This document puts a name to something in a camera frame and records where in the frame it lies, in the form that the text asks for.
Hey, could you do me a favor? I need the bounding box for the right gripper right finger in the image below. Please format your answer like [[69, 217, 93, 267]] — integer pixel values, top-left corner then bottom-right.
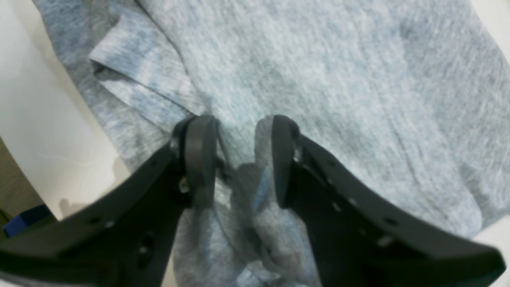
[[271, 116, 506, 287]]

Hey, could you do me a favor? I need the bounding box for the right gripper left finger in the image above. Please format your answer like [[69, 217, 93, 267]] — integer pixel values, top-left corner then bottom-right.
[[1, 116, 217, 287]]

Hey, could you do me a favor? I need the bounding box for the grey T-shirt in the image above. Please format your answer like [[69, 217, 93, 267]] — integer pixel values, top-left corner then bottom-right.
[[33, 0, 509, 287]]

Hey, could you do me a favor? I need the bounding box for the blue translucent object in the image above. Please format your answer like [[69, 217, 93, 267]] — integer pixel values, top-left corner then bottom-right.
[[1, 204, 56, 238]]

